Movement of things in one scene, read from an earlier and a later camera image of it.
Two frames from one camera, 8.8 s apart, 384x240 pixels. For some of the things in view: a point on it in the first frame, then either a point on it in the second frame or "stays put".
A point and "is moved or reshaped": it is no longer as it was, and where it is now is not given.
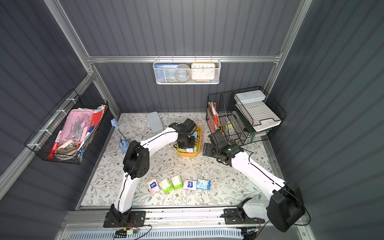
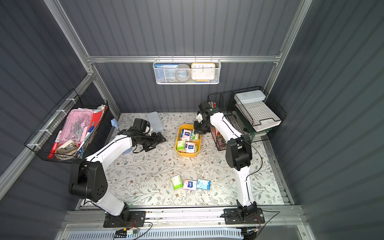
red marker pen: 55,145 stays put
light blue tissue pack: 203,184 stays put
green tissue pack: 166,186 is moved or reshaped
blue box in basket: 165,73 stays put
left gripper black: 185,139 to 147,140
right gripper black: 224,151 to 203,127
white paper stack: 255,110 stays put
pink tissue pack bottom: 190,184 stays put
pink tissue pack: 153,186 is moved or reshaped
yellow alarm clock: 203,72 stays put
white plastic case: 155,122 stays put
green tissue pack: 177,182 stays put
